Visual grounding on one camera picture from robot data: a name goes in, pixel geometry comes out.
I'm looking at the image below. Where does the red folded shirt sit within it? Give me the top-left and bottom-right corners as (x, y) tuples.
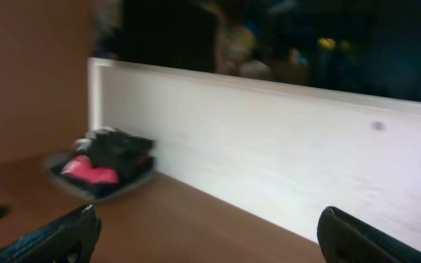
(61, 156), (119, 184)

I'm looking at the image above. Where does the grey folded shirt at bottom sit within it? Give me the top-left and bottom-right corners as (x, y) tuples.
(42, 153), (156, 203)

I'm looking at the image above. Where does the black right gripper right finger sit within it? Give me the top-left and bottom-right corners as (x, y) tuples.
(316, 206), (421, 263)

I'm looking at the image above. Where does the white back board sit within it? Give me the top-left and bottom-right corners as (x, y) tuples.
(88, 58), (421, 251)

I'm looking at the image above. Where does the black folded shirt on top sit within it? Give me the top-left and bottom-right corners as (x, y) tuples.
(71, 126), (155, 184)

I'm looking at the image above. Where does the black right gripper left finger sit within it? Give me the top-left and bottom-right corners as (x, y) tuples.
(0, 205), (102, 263)

